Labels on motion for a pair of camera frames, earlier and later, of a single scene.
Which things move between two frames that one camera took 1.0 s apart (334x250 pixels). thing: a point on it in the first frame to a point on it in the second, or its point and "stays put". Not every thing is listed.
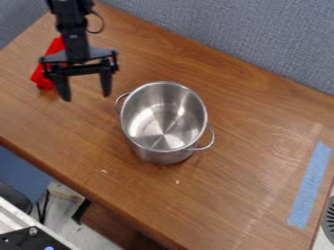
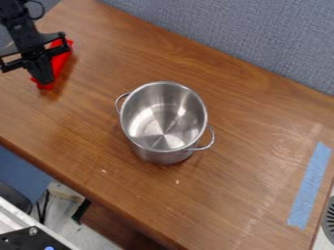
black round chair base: x=16 y=195 stays put
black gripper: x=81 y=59 to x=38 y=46
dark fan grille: x=328 y=220 stays put
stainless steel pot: x=163 y=117 stays put
